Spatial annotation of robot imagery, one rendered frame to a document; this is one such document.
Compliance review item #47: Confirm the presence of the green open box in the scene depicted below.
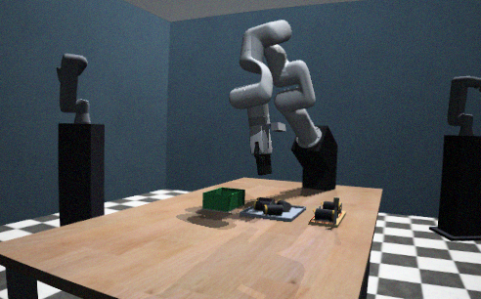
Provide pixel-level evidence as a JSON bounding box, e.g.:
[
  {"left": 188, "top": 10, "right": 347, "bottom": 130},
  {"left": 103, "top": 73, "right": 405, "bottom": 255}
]
[{"left": 202, "top": 188, "right": 245, "bottom": 213}]

